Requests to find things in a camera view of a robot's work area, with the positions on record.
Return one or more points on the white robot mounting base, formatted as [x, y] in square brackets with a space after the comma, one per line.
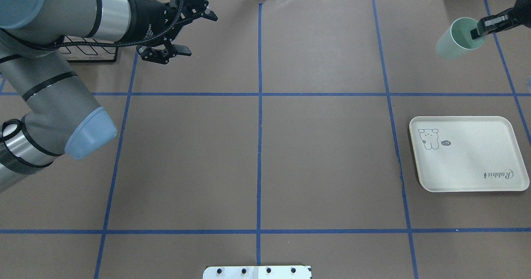
[258, 272]

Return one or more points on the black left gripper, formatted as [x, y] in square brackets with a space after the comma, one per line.
[146, 20]

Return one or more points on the light green plastic cup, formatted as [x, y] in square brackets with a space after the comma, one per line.
[457, 40]

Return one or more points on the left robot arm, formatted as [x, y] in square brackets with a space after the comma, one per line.
[65, 118]

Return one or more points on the white rabbit print tray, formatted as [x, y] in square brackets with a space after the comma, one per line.
[467, 154]

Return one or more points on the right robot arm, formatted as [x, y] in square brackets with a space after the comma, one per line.
[524, 7]

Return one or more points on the black wire cup rack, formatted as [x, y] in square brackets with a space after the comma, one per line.
[89, 54]

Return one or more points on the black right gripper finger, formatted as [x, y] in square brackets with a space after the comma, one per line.
[505, 20]

